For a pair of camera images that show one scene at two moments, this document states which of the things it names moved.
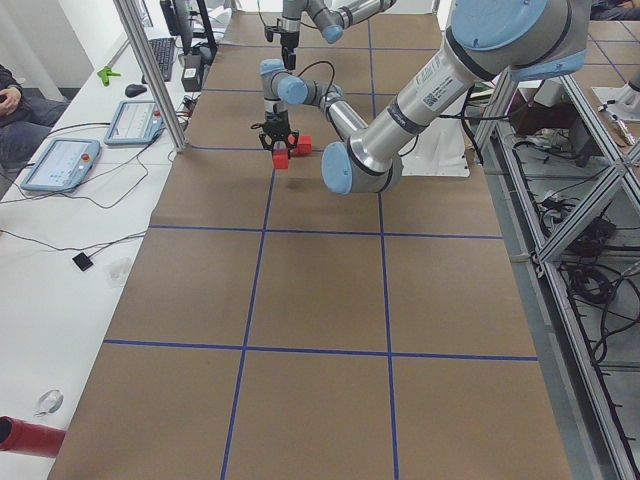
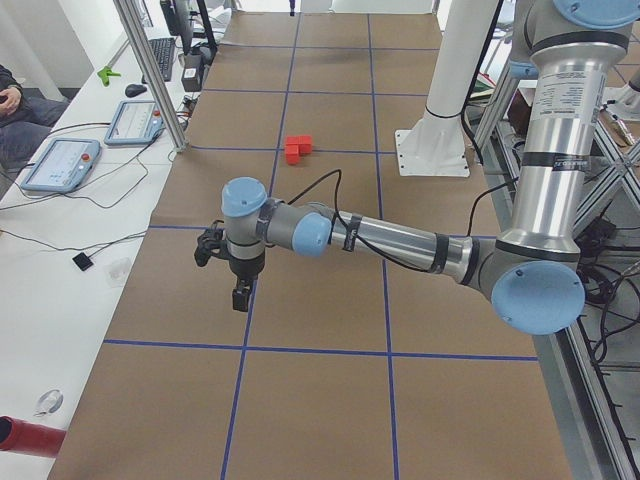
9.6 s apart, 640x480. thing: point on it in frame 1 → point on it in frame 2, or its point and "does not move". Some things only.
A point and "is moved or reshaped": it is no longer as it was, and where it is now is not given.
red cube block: x=281 y=158 is moved or reshaped
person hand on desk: x=13 y=96 does not move
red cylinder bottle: x=29 y=438 does not move
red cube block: x=305 y=143 does not move
